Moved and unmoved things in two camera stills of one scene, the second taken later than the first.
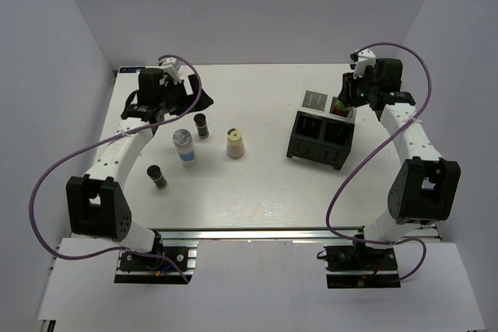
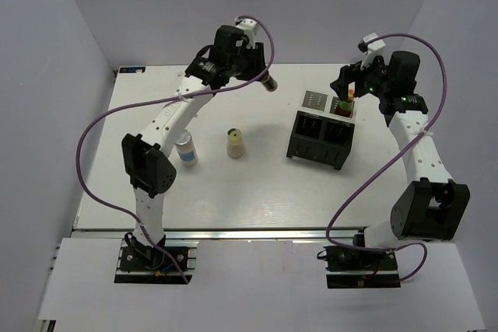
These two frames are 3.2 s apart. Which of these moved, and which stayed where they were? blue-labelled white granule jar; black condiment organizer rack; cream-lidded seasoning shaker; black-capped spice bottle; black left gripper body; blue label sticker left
Moved: black left gripper body; black-capped spice bottle
Stayed: cream-lidded seasoning shaker; blue-labelled white granule jar; blue label sticker left; black condiment organizer rack
